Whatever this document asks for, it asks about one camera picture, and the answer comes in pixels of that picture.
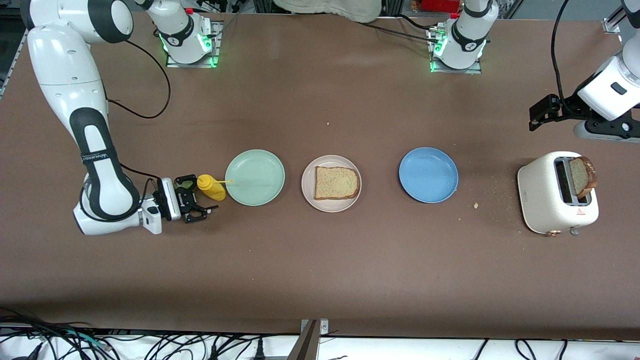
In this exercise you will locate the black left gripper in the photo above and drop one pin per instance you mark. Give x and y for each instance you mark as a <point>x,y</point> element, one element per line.
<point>566,107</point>

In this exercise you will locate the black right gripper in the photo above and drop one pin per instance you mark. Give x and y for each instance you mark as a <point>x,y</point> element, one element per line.
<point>185,199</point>

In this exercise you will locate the light crust bread slice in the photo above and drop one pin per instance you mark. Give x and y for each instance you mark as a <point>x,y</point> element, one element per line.
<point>336,183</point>

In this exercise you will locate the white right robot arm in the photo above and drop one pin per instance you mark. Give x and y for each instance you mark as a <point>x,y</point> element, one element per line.
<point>65,65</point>

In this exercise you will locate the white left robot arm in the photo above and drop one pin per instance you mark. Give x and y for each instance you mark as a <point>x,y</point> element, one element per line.
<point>467,35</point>

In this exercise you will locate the mint green plate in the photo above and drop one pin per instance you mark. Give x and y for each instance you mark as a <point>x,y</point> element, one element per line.
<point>255,177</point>

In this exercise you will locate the beige plate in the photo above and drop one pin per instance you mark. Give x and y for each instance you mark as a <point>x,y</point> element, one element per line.
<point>331,207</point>

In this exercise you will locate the blue plate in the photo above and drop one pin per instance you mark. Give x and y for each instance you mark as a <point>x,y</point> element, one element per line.
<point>428,175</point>

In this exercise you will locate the yellow mustard bottle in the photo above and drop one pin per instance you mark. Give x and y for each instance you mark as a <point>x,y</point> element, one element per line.
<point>214,189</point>

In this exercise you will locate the dark crust bread slice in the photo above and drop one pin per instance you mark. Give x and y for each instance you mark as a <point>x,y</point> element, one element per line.
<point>582,176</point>

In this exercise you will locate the white toaster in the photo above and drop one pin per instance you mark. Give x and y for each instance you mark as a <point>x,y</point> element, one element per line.
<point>542,200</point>

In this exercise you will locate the aluminium corner profile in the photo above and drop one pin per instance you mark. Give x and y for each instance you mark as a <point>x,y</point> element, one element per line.
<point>612,22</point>

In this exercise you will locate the red box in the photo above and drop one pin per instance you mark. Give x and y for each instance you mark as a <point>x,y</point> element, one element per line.
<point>440,5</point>

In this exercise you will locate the black power plug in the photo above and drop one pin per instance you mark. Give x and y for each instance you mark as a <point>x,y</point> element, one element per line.
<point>259,352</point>

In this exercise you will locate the person in beige clothing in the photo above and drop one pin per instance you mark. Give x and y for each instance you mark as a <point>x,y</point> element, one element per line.
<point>325,7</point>

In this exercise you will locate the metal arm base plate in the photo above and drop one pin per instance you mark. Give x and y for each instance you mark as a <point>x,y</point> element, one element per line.
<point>470,71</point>
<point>216,45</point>

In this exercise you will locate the metal table edge bracket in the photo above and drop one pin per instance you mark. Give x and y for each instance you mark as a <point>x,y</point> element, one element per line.
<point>312,345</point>

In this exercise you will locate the aluminium table rail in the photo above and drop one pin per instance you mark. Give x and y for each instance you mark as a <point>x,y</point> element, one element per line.
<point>8,75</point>

